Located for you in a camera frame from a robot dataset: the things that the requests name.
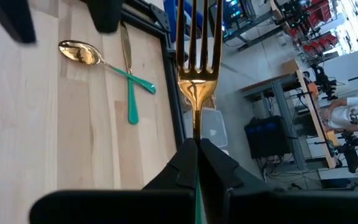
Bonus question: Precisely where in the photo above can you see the red storage bins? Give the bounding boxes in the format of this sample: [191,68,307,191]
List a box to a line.
[300,0,340,58]

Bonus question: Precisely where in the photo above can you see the clear plastic bin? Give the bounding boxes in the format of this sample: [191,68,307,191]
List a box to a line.
[183,107,229,150]

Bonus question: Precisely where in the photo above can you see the gold knife green handle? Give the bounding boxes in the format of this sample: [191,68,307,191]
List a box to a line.
[119,21,140,126]

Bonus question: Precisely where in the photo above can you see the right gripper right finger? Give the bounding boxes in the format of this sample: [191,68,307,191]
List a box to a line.
[199,138,358,224]

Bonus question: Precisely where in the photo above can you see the person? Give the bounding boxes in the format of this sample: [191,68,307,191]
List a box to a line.
[320,96,358,134]

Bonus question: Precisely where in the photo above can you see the black aluminium table frame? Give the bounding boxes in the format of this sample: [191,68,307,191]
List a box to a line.
[116,0,188,150]

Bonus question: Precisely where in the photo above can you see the black computer tower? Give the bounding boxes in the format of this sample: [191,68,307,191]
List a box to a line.
[243,115,293,160]

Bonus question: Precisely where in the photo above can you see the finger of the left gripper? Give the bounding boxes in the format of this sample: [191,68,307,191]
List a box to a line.
[0,0,37,44]
[87,0,126,34]

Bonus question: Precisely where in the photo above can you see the gold fork green handle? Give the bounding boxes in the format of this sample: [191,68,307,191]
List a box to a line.
[175,0,225,224]

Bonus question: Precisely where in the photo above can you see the wicker basket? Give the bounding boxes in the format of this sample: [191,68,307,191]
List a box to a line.
[202,95,217,110]

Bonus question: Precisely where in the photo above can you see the wooden workbench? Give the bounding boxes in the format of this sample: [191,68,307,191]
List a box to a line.
[239,68,338,170]

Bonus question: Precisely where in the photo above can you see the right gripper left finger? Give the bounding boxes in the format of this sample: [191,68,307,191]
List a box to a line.
[29,138,199,224]

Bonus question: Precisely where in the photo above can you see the gold spoon green handle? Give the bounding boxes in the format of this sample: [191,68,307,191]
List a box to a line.
[57,39,157,95]

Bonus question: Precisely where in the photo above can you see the blue plastic bin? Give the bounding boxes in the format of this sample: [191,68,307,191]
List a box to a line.
[162,0,206,43]

